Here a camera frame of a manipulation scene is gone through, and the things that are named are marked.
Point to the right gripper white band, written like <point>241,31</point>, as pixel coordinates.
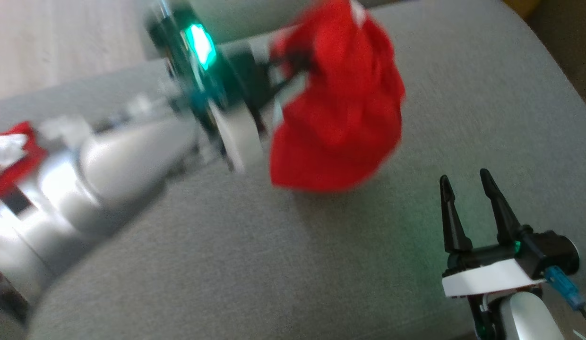
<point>505,269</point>

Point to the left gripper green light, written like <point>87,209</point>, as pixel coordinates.
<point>227,75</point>

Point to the red cloth garment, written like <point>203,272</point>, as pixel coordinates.
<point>345,118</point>

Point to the red shorts white striped trim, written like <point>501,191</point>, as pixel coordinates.
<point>30,158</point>

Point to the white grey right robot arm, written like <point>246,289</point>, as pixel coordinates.
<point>524,316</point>

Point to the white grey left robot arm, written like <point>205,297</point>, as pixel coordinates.
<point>108,160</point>

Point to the grey sofa seat cushion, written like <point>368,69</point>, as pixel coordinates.
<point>321,264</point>

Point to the yellow fabric object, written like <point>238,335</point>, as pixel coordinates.
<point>522,5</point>

